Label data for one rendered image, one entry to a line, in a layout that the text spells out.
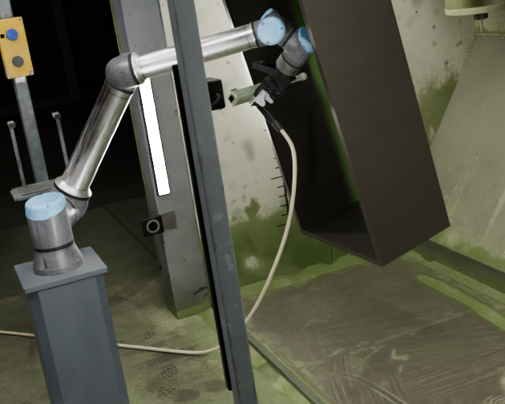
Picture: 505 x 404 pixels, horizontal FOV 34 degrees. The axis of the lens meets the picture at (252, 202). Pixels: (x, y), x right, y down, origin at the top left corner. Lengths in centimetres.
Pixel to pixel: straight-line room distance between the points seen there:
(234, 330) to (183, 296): 208
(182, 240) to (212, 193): 211
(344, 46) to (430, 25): 158
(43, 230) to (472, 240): 202
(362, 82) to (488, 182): 129
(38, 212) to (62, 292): 30
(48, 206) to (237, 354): 126
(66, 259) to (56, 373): 43
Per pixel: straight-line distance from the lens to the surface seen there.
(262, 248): 417
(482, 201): 407
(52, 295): 309
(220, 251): 194
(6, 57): 386
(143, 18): 381
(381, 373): 329
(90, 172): 320
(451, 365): 333
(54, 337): 314
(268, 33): 282
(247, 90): 314
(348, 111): 296
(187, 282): 407
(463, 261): 406
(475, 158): 423
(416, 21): 441
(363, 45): 297
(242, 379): 208
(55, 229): 309
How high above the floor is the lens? 163
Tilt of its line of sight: 16 degrees down
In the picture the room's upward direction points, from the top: 8 degrees counter-clockwise
